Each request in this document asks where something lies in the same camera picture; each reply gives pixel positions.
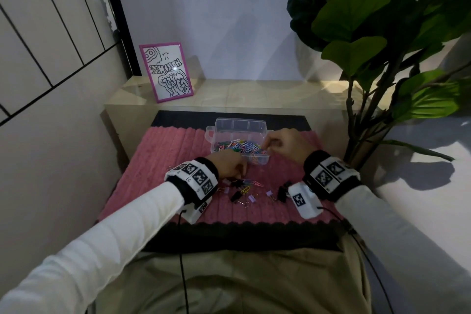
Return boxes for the person's right hand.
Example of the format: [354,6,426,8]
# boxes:
[263,128,318,166]

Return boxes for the person's left hand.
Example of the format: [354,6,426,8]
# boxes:
[204,150,248,181]

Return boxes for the pile of colourful paper clips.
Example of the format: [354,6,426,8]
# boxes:
[239,177,265,195]
[212,137,268,163]

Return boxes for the transparent storage box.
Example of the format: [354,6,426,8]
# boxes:
[205,117,275,166]

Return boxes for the person's left forearm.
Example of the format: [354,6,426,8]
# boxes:
[0,181,185,314]

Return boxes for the person's right forearm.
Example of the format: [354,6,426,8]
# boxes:
[335,184,471,314]

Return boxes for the person's olive trousers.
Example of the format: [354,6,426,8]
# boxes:
[88,236,372,314]

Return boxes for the black left wristband with markers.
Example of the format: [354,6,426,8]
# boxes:
[164,157,220,206]

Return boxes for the black wristband with markers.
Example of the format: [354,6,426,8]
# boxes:
[302,150,362,203]
[164,157,220,206]

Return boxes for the black right wristband with markers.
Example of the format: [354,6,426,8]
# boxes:
[302,150,362,203]

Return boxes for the beige wooden shelf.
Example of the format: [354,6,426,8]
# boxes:
[104,76,365,160]

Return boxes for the pink ribbed mat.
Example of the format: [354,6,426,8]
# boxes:
[97,127,343,225]

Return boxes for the pink framed drawing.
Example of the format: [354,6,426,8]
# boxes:
[138,42,195,104]

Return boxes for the green leafy plant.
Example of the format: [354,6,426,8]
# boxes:
[283,0,471,171]

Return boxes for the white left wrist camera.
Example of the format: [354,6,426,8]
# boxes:
[178,196,213,224]

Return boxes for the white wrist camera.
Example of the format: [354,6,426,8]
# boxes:
[178,196,213,224]
[288,181,324,220]

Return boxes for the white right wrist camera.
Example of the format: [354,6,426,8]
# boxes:
[288,181,324,220]

